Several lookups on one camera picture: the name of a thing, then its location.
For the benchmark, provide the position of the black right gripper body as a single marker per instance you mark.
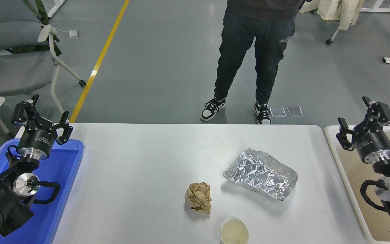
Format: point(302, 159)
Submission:
point(372, 144)

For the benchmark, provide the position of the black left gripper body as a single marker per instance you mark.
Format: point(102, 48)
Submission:
point(37, 139)

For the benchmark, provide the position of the silver foil tray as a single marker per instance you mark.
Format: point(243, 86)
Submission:
point(259, 173)

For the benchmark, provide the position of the white paper cup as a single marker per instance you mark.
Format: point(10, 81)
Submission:
point(234, 232)

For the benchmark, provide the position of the tan paper ball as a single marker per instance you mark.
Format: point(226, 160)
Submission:
point(199, 198)

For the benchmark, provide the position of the large pale plastic bin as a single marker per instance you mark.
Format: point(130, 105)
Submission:
point(350, 162)

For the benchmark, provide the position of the blue plastic tray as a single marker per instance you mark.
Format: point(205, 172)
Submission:
point(63, 176)

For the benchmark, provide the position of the grey office chair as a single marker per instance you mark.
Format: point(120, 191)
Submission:
point(12, 71)

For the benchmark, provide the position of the clear floor plate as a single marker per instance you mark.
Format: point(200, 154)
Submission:
point(295, 111)
point(277, 111)

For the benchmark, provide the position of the white power adapter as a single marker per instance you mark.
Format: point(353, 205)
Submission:
point(73, 33)

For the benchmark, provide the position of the white desk base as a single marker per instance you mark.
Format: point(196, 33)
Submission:
point(377, 10)

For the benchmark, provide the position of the white desk leg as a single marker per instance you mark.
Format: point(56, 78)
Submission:
point(55, 7)

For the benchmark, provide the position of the cream white jacket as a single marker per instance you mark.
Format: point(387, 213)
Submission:
point(333, 10)

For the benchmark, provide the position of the person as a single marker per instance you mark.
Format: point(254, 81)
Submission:
point(235, 40)

